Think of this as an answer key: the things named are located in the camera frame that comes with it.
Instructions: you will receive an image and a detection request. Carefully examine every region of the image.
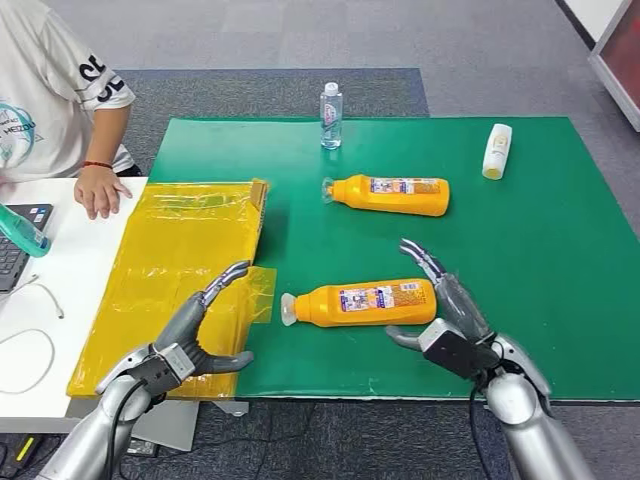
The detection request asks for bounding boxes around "white cable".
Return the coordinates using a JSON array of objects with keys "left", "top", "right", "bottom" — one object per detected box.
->
[
  {"left": 0, "top": 273, "right": 66, "bottom": 321},
  {"left": 0, "top": 327, "right": 57, "bottom": 397}
]

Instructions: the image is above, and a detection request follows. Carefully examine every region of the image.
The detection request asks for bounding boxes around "small white bottle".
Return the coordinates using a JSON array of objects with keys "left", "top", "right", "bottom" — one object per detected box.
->
[{"left": 482, "top": 123, "right": 513, "bottom": 181}]

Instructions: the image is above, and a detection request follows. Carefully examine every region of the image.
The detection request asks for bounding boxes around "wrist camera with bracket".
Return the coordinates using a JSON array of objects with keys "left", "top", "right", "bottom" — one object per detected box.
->
[
  {"left": 417, "top": 317, "right": 503, "bottom": 382},
  {"left": 141, "top": 343, "right": 197, "bottom": 397}
]

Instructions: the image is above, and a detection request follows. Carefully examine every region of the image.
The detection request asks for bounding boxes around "grey desk leg panel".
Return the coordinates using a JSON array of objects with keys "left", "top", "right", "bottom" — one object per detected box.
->
[{"left": 131, "top": 399, "right": 201, "bottom": 453}]

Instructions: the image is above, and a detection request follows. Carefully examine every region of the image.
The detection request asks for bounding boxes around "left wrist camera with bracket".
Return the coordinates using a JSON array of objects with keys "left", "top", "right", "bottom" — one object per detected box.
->
[{"left": 141, "top": 343, "right": 197, "bottom": 397}]

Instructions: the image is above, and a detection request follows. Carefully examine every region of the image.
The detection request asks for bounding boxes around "person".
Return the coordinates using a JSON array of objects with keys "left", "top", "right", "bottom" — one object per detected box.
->
[{"left": 0, "top": 0, "right": 143, "bottom": 221}]

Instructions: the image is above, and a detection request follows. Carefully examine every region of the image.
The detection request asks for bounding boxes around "yellow plastic-wrapped board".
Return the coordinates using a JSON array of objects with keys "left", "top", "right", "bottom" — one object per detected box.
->
[{"left": 66, "top": 178, "right": 278, "bottom": 401}]

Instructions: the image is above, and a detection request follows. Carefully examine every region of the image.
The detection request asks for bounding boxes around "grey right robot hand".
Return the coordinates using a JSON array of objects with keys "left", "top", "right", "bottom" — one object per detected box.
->
[{"left": 385, "top": 238, "right": 494, "bottom": 352}]

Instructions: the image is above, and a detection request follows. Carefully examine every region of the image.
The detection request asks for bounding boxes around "person's left hand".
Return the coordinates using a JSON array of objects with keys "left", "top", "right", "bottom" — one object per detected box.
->
[{"left": 73, "top": 165, "right": 134, "bottom": 221}]

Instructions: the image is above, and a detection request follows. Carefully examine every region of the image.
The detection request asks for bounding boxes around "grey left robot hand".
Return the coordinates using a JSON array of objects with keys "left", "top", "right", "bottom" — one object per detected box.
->
[{"left": 152, "top": 260, "right": 255, "bottom": 377}]

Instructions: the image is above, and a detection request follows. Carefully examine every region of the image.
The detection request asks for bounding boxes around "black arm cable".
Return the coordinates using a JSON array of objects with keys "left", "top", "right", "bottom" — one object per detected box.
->
[
  {"left": 106, "top": 377, "right": 153, "bottom": 480},
  {"left": 468, "top": 370, "right": 501, "bottom": 480}
]

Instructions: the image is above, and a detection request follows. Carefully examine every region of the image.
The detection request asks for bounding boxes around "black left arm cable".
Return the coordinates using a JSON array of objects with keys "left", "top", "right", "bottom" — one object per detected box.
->
[{"left": 106, "top": 377, "right": 153, "bottom": 480}]

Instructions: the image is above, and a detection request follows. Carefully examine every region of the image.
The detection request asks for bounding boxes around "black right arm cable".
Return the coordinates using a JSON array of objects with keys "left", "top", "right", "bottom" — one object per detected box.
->
[{"left": 468, "top": 370, "right": 501, "bottom": 480}]

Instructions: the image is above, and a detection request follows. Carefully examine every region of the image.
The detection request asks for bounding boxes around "green table mat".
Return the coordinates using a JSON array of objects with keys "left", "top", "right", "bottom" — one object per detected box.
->
[{"left": 148, "top": 117, "right": 640, "bottom": 403}]

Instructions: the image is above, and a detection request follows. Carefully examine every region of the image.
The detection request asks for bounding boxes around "orange detergent bottle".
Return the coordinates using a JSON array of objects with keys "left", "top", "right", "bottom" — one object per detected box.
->
[
  {"left": 279, "top": 278, "right": 438, "bottom": 329},
  {"left": 321, "top": 174, "right": 451, "bottom": 218}
]

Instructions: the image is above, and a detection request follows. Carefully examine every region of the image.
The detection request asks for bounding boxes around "clear water bottle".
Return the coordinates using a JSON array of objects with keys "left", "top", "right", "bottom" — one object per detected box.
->
[{"left": 319, "top": 82, "right": 344, "bottom": 151}]

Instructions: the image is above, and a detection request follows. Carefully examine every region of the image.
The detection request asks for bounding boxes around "black device with yellow stripe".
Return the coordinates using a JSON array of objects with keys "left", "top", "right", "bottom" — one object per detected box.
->
[{"left": 0, "top": 433, "right": 48, "bottom": 480}]

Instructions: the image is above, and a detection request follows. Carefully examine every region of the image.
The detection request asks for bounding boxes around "teal spray bottle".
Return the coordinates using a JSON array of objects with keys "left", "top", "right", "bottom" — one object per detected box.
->
[{"left": 0, "top": 203, "right": 53, "bottom": 259}]

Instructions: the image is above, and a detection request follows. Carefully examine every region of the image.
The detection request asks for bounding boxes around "grey table foot bracket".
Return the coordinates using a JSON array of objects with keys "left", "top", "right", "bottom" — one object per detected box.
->
[{"left": 212, "top": 399, "right": 250, "bottom": 419}]

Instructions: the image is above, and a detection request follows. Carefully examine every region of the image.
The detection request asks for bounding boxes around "white cabinet with red panel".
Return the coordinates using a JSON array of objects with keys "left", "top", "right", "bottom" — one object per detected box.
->
[{"left": 588, "top": 0, "right": 640, "bottom": 133}]

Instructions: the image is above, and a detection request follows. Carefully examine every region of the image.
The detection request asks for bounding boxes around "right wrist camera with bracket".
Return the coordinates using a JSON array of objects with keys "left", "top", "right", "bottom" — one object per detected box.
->
[{"left": 417, "top": 317, "right": 503, "bottom": 382}]

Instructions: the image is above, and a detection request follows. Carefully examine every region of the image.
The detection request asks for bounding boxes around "dark laptop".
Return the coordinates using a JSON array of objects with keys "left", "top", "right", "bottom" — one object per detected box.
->
[{"left": 0, "top": 203, "right": 54, "bottom": 295}]

